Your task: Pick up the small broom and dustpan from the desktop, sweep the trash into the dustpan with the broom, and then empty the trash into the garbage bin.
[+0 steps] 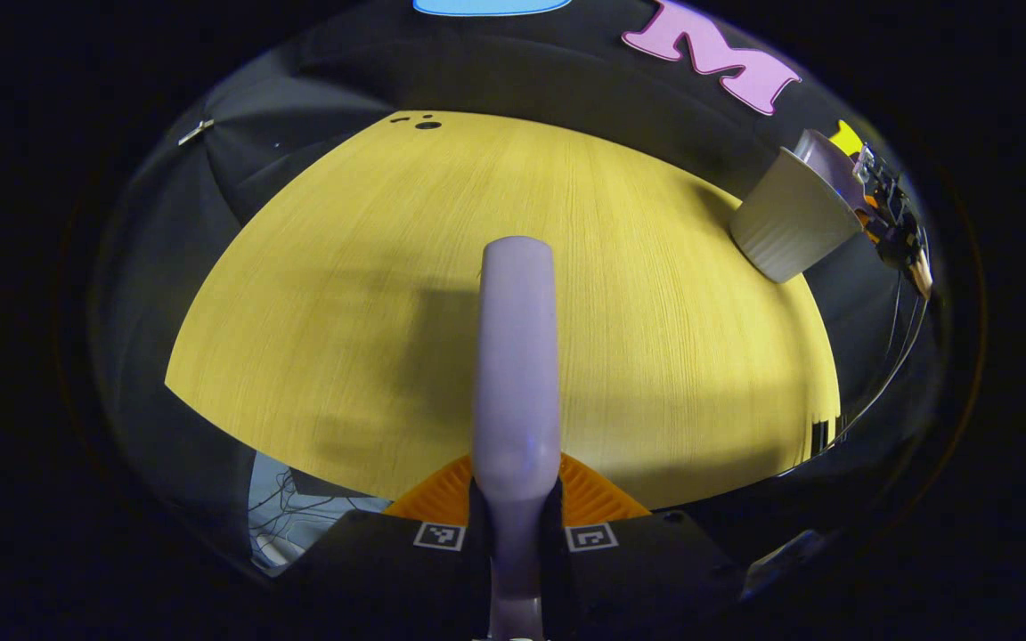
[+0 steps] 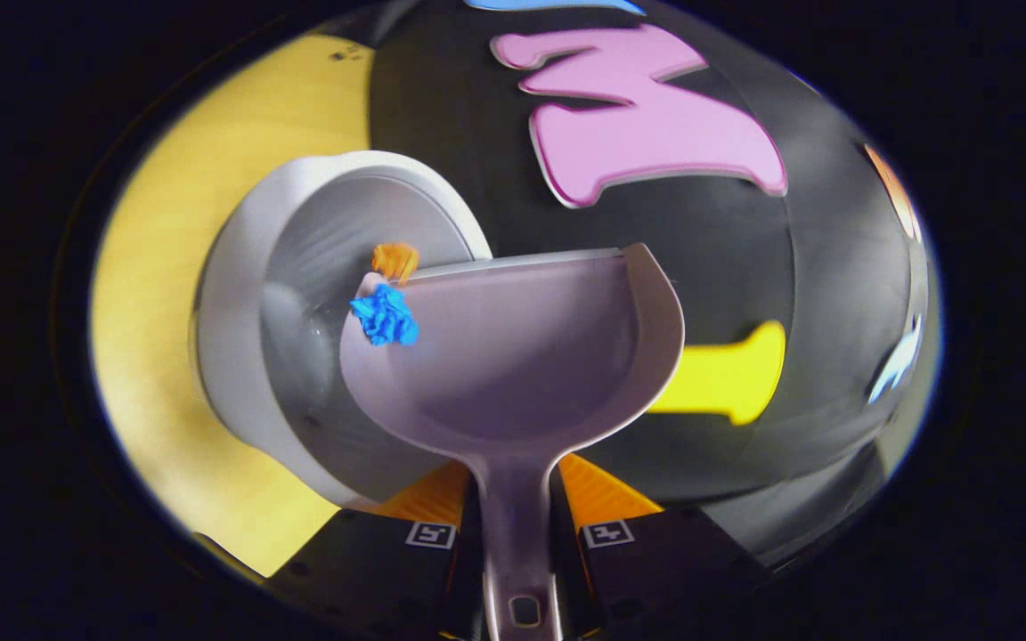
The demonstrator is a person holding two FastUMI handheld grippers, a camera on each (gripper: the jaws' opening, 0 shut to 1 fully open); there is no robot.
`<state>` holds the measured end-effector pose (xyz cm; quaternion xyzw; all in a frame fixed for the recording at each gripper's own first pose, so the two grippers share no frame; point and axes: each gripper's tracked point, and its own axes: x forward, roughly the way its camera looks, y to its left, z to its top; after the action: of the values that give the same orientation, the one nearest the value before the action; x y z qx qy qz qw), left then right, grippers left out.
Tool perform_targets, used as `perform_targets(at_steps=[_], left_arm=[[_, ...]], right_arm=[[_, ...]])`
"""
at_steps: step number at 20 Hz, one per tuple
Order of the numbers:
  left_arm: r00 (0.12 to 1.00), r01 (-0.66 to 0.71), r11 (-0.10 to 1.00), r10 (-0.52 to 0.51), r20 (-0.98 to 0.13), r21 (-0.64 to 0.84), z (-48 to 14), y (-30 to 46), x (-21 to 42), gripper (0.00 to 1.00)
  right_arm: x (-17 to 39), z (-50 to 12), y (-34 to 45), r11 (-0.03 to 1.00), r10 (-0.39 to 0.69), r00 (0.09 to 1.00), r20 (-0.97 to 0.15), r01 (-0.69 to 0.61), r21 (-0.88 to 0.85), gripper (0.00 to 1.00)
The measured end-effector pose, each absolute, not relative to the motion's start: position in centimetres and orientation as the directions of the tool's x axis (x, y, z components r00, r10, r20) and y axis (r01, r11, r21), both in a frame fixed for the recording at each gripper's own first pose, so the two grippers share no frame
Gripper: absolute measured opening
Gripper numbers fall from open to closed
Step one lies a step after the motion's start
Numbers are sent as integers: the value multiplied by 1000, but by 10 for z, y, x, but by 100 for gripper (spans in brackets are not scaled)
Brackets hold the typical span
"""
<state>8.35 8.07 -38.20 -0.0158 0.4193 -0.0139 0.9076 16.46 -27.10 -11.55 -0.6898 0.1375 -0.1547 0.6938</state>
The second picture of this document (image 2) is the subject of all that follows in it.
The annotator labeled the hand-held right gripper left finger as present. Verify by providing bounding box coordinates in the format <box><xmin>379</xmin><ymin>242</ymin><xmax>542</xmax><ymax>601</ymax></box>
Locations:
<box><xmin>268</xmin><ymin>459</ymin><xmax>485</xmax><ymax>640</ymax></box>

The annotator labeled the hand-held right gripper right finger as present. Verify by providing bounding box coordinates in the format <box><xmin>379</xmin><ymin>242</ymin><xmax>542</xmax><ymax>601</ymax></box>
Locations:
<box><xmin>551</xmin><ymin>451</ymin><xmax>770</xmax><ymax>641</ymax></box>

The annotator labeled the blue paper trash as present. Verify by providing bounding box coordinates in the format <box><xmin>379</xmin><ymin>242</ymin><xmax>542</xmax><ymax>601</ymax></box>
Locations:
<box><xmin>350</xmin><ymin>283</ymin><xmax>420</xmax><ymax>348</ymax></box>

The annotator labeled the light purple dustpan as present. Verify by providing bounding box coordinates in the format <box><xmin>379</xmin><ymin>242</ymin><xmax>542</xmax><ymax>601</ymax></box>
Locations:
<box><xmin>339</xmin><ymin>242</ymin><xmax>687</xmax><ymax>641</ymax></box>

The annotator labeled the white ribbed garbage bin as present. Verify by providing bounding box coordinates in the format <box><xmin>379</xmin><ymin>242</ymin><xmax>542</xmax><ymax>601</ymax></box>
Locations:
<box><xmin>192</xmin><ymin>150</ymin><xmax>494</xmax><ymax>510</ymax></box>

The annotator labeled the orange paper trash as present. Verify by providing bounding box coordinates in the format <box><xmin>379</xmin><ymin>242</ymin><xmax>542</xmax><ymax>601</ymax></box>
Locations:
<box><xmin>371</xmin><ymin>242</ymin><xmax>421</xmax><ymax>287</ymax></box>

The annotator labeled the wooden desktop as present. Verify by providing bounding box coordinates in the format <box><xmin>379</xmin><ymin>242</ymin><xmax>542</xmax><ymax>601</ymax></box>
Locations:
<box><xmin>90</xmin><ymin>34</ymin><xmax>377</xmax><ymax>580</ymax></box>

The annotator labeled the black backdrop cloth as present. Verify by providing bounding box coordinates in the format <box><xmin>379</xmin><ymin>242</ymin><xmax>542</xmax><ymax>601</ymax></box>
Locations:
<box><xmin>369</xmin><ymin>0</ymin><xmax>934</xmax><ymax>571</ymax></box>

